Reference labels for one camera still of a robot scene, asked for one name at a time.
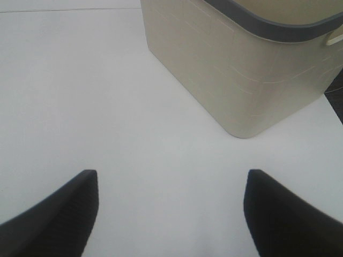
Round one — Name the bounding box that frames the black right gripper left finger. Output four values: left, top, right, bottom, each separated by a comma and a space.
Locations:
1, 170, 99, 256

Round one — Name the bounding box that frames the beige bin with grey rim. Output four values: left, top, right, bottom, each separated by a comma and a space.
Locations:
141, 1, 342, 138

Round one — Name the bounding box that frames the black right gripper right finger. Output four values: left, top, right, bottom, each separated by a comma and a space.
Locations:
243, 169, 342, 256

